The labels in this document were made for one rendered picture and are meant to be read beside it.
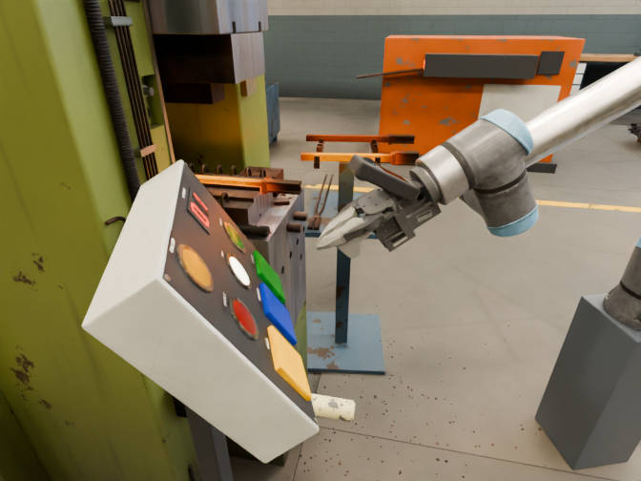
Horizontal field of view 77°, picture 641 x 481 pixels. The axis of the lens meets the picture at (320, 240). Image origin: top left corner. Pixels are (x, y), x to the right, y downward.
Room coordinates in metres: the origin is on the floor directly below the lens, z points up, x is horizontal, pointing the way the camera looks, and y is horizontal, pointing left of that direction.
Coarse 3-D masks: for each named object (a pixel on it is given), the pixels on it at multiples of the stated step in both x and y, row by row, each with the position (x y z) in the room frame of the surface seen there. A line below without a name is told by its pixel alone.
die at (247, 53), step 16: (256, 32) 1.05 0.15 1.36; (160, 48) 0.94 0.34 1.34; (176, 48) 0.93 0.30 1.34; (192, 48) 0.92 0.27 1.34; (208, 48) 0.92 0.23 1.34; (224, 48) 0.91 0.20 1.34; (240, 48) 0.95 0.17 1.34; (256, 48) 1.05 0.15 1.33; (160, 64) 0.94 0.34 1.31; (176, 64) 0.93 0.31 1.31; (192, 64) 0.92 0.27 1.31; (208, 64) 0.92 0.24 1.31; (224, 64) 0.91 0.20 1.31; (240, 64) 0.94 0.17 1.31; (256, 64) 1.04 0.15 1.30; (160, 80) 0.94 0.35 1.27; (176, 80) 0.93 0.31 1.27; (192, 80) 0.92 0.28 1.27; (208, 80) 0.92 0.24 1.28; (224, 80) 0.91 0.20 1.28; (240, 80) 0.93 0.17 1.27
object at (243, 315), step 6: (234, 306) 0.35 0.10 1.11; (240, 306) 0.37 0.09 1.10; (240, 312) 0.36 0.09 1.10; (246, 312) 0.37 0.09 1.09; (240, 318) 0.35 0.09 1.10; (246, 318) 0.36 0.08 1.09; (252, 318) 0.37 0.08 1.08; (246, 324) 0.34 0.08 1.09; (252, 324) 0.36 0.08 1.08; (252, 330) 0.35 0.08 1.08
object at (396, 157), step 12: (300, 156) 1.37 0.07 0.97; (312, 156) 1.37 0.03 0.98; (324, 156) 1.37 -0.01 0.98; (336, 156) 1.36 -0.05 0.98; (348, 156) 1.36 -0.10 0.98; (360, 156) 1.36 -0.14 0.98; (372, 156) 1.36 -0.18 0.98; (384, 156) 1.35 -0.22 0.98; (396, 156) 1.36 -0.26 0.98; (408, 156) 1.36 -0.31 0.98
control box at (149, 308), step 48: (144, 192) 0.54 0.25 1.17; (192, 192) 0.52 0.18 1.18; (144, 240) 0.36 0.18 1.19; (192, 240) 0.40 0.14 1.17; (144, 288) 0.27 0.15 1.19; (192, 288) 0.31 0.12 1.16; (240, 288) 0.42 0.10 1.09; (96, 336) 0.26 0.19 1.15; (144, 336) 0.27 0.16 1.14; (192, 336) 0.28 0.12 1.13; (240, 336) 0.32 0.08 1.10; (192, 384) 0.28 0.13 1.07; (240, 384) 0.29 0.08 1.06; (288, 384) 0.33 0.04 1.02; (240, 432) 0.29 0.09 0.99; (288, 432) 0.30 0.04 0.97
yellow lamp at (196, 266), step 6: (186, 252) 0.35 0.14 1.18; (192, 252) 0.37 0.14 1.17; (186, 258) 0.34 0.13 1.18; (192, 258) 0.35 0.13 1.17; (198, 258) 0.37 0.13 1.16; (186, 264) 0.33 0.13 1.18; (192, 264) 0.34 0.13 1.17; (198, 264) 0.35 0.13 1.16; (192, 270) 0.33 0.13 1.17; (198, 270) 0.34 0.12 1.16; (204, 270) 0.36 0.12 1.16; (198, 276) 0.33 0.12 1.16; (204, 276) 0.35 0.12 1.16; (204, 282) 0.34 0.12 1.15; (210, 282) 0.35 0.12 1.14
